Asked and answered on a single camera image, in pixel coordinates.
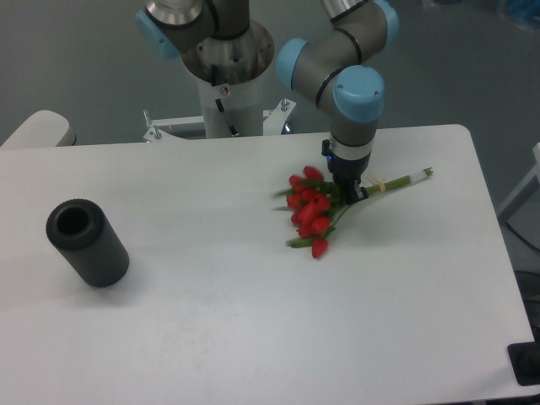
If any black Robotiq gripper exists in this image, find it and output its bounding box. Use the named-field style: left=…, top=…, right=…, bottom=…
left=321, top=139, right=371, bottom=204

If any red tulip bouquet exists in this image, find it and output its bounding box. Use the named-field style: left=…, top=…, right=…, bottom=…
left=272, top=165, right=436, bottom=260

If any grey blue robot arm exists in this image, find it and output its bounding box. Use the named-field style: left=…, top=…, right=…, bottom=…
left=135, top=1, right=399, bottom=204

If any black box at table edge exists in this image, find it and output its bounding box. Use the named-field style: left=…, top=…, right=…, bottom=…
left=507, top=342, right=539, bottom=386

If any blue items top right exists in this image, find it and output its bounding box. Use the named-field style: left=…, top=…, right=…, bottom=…
left=497, top=0, right=539, bottom=30

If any black ribbed cylinder vase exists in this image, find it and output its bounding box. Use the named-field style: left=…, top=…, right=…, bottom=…
left=46, top=199, right=129, bottom=288

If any white rounded chair part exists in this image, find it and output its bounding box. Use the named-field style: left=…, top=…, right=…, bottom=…
left=1, top=110, right=77, bottom=150

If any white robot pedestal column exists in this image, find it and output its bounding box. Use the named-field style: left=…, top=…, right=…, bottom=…
left=181, top=19, right=276, bottom=138

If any white frame at right edge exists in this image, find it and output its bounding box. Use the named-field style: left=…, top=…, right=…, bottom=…
left=496, top=142, right=540, bottom=250

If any white pedestal base frame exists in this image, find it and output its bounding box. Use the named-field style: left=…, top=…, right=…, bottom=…
left=143, top=98, right=297, bottom=143

